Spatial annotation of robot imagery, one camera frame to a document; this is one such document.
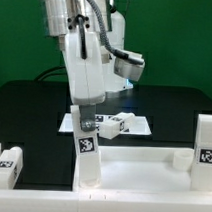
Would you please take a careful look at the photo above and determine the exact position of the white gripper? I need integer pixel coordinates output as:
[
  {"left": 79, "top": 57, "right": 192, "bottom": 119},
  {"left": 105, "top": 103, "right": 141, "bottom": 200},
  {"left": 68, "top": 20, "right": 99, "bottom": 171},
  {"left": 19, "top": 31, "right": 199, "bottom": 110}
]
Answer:
[{"left": 63, "top": 32, "right": 106, "bottom": 132}]

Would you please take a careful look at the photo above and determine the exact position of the white desk top tray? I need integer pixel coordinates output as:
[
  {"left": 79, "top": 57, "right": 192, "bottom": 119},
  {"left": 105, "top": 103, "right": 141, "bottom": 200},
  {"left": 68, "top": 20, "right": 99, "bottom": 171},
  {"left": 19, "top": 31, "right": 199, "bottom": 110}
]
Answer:
[{"left": 72, "top": 146, "right": 212, "bottom": 197}]

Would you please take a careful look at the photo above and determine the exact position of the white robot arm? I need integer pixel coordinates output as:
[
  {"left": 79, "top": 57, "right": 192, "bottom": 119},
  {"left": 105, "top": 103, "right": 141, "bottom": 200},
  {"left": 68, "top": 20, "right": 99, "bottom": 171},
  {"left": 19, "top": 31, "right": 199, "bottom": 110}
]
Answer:
[{"left": 40, "top": 0, "right": 127, "bottom": 132}]

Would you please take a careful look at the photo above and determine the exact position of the white marker base plate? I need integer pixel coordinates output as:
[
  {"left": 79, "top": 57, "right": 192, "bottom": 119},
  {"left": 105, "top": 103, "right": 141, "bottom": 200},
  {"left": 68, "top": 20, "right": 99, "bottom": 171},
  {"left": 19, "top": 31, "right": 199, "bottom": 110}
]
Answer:
[{"left": 59, "top": 113, "right": 152, "bottom": 136}]

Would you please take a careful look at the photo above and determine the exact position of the black cable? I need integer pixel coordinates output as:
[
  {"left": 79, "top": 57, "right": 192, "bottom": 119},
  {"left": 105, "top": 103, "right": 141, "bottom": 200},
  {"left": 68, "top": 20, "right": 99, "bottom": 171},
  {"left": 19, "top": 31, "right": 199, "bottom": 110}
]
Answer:
[{"left": 34, "top": 64, "right": 68, "bottom": 84}]

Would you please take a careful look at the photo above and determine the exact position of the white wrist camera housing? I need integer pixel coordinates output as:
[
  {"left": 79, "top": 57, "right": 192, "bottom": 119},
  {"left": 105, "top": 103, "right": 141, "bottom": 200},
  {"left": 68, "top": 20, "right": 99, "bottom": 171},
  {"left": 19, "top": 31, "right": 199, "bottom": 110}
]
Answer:
[{"left": 113, "top": 51, "right": 145, "bottom": 81}]

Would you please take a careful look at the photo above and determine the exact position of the white front wall bar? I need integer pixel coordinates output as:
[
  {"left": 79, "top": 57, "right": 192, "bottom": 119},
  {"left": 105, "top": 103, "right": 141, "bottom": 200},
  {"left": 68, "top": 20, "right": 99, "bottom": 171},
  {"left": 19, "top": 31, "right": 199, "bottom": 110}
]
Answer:
[{"left": 0, "top": 189, "right": 212, "bottom": 212}]

